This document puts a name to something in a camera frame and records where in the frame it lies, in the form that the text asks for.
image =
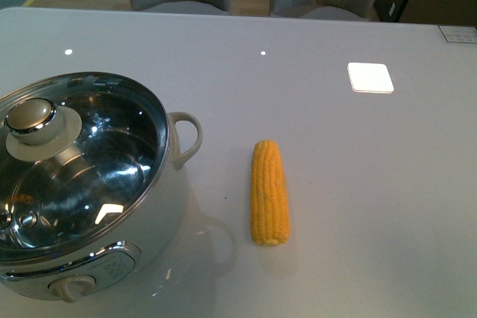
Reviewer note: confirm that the yellow corn cob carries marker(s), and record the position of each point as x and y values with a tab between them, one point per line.
269	211

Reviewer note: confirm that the glass pot lid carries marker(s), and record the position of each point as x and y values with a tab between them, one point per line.
51	207

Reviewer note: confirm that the white electric cooking pot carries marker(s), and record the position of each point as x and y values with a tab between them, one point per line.
38	129

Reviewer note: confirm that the table label sticker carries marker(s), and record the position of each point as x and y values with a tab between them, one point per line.
459	34

